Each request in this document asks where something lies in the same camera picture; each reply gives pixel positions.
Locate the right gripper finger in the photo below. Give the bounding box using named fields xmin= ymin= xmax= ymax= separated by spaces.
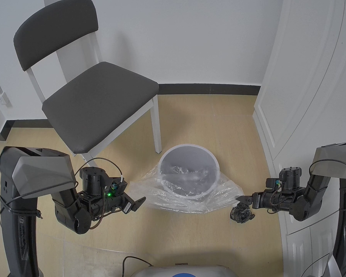
xmin=237 ymin=194 xmax=253 ymax=206

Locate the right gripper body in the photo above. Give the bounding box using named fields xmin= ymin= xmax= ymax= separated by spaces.
xmin=252 ymin=192 xmax=278 ymax=210

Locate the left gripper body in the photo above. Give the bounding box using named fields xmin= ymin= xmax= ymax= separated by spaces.
xmin=103 ymin=193 xmax=134 ymax=215

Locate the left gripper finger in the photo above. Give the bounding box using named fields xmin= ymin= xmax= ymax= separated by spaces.
xmin=132 ymin=196 xmax=147 ymax=212

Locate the black plastic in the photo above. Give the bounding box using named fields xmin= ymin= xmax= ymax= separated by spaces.
xmin=230 ymin=202 xmax=255 ymax=224

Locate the clear plastic bag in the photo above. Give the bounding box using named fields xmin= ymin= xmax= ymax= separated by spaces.
xmin=130 ymin=165 xmax=243 ymax=214

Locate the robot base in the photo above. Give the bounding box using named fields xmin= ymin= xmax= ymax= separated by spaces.
xmin=131 ymin=264 xmax=234 ymax=277

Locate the white trash bin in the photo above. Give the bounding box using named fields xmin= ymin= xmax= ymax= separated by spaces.
xmin=159 ymin=144 xmax=220 ymax=197

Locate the grey and white chair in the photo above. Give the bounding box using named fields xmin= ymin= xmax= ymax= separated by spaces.
xmin=13 ymin=0 xmax=162 ymax=162

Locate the white wardrobe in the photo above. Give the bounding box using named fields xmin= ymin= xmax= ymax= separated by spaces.
xmin=253 ymin=0 xmax=346 ymax=277

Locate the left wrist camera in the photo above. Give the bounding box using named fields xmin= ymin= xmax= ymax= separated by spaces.
xmin=109 ymin=180 xmax=128 ymax=195

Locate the white wall socket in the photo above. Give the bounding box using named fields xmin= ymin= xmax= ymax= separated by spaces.
xmin=0 ymin=92 xmax=12 ymax=108

